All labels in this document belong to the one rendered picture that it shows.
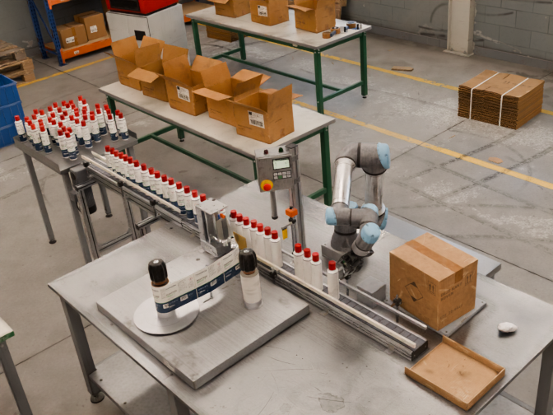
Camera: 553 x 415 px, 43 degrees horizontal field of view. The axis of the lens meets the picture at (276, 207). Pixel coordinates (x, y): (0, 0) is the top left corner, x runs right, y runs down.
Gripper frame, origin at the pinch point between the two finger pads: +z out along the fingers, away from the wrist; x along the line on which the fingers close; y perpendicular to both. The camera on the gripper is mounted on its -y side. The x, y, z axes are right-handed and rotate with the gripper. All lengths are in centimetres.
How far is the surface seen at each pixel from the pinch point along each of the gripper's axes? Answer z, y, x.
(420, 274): -17.5, -15.4, 23.1
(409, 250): -12.7, -24.0, 10.8
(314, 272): 14.3, 3.6, -11.6
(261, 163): -7, 1, -64
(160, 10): 291, -263, -455
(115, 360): 135, 66, -64
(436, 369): -6, 4, 56
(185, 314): 40, 56, -35
